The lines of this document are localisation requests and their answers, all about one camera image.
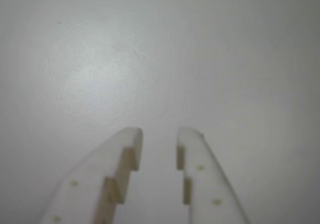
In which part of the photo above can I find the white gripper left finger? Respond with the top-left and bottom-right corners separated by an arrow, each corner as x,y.
39,126 -> 144,224

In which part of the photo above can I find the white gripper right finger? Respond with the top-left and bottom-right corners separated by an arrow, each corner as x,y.
176,126 -> 251,224

